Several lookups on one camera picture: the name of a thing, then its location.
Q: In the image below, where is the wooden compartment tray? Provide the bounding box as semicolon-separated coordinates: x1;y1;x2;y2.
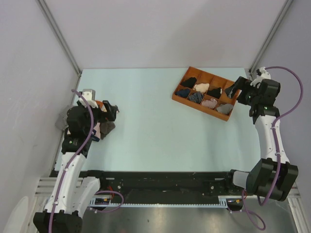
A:
172;67;240;121

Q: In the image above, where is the grey striped underwear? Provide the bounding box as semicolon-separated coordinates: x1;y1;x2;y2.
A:
55;105;73;131

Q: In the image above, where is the purple cable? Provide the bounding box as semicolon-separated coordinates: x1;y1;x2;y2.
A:
242;66;304;231
50;89;95;233

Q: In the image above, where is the cream rolled underwear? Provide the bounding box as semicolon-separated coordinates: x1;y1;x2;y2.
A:
193;83;210;93

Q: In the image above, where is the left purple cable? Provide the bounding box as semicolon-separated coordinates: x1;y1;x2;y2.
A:
50;89;95;233

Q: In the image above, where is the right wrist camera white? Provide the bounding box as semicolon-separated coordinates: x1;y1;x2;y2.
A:
250;67;271;89

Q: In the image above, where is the grey rolled underwear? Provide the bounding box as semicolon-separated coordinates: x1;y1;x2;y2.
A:
216;103;234;116

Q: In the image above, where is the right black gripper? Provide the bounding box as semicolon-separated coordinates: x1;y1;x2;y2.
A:
225;76;260;106

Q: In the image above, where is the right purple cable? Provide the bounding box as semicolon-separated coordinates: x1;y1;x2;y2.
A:
242;66;304;231

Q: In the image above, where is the cream beige underwear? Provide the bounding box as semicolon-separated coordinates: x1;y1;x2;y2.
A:
92;123;101;142

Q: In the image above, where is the striped navy rolled underwear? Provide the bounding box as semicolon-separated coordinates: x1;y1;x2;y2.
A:
188;92;204;104

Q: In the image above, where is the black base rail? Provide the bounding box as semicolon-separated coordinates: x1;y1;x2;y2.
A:
78;170;242;196

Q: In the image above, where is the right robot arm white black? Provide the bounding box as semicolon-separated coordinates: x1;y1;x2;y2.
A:
224;77;298;201

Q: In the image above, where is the orange underwear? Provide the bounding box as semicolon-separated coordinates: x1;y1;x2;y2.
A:
95;100;104;109

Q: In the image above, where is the black white rolled underwear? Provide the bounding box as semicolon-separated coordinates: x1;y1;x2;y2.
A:
207;87;222;99

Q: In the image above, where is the white cable duct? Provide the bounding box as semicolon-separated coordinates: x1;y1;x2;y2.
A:
89;196;242;209

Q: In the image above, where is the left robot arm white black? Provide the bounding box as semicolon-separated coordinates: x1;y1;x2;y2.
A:
33;100;119;233

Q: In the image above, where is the pale pink rolled underwear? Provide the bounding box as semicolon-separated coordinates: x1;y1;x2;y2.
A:
201;98;218;109

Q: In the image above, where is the olive brown underwear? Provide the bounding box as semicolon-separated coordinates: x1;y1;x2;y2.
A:
100;121;116;140

